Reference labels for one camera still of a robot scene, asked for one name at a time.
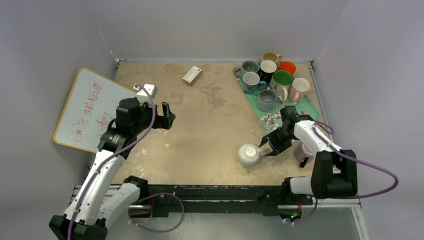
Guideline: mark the pink faceted mug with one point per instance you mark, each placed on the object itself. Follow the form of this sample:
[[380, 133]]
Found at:
[[298, 89]]

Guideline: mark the orange mug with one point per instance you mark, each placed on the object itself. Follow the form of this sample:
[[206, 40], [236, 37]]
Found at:
[[287, 66]]

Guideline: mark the black base frame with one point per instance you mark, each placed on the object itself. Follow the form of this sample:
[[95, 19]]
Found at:
[[268, 200]]

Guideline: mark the white red small box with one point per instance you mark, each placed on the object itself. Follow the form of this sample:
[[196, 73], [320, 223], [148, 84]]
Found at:
[[192, 75]]

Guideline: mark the tan brown round mug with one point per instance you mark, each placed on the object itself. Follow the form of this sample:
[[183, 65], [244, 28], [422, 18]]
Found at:
[[271, 56]]

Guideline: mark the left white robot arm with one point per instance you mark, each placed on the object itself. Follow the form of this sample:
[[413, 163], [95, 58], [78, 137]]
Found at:
[[88, 215]]

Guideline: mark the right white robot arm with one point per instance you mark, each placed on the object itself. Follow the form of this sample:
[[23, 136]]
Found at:
[[334, 174]]

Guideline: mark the cream white mug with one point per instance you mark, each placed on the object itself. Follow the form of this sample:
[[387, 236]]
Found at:
[[280, 84]]

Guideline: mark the grey mug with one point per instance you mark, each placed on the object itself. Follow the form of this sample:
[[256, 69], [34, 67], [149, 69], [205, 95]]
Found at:
[[247, 66]]

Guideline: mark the pale speckled mug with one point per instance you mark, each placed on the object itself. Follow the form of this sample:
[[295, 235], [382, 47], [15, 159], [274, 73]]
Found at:
[[249, 155]]

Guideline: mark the blue-grey round mug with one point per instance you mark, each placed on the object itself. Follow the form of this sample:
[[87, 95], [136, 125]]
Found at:
[[266, 100]]

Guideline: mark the green floral tray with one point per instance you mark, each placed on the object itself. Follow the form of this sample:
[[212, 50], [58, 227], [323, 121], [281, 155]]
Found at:
[[309, 104]]

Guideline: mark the mauve mug with black handle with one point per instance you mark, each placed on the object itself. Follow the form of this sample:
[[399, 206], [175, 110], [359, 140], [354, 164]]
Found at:
[[302, 154]]

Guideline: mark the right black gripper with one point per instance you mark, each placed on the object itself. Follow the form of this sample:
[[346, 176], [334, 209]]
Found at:
[[278, 141]]

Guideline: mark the whiteboard with red writing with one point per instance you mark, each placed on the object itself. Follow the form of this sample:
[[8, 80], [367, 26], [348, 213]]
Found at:
[[89, 108]]

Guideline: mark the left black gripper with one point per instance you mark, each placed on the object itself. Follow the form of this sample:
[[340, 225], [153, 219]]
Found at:
[[163, 122]]

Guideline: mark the blue mug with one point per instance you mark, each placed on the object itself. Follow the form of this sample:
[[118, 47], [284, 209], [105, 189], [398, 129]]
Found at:
[[251, 82]]

